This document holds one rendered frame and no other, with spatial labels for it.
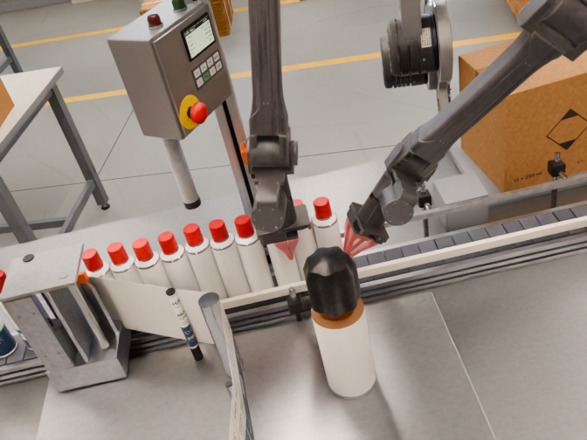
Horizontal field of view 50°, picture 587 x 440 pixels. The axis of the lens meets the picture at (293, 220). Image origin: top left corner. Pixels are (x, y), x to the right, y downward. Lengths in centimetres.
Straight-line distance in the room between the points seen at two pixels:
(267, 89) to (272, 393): 55
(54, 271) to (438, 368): 71
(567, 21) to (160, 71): 63
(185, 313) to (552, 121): 91
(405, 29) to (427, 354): 79
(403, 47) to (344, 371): 84
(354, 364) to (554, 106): 77
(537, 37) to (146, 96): 64
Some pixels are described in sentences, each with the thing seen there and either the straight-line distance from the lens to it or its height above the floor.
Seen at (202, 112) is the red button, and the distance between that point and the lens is 113.
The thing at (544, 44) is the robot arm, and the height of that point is 137.
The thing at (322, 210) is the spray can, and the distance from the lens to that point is 124.
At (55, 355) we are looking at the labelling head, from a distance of 130.
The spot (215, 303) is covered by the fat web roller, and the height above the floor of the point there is 107.
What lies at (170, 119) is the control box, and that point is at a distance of 113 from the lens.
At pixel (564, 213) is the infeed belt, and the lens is 151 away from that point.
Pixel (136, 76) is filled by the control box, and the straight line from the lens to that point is 113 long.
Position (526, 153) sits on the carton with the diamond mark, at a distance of 156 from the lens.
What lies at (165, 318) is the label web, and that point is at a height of 98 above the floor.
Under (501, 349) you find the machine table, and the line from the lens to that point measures 129.
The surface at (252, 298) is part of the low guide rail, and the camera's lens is 134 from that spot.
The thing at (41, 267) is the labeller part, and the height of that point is 114.
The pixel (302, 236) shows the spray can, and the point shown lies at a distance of 128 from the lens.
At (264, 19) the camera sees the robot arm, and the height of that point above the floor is 148.
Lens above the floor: 183
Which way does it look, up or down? 38 degrees down
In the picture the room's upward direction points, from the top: 13 degrees counter-clockwise
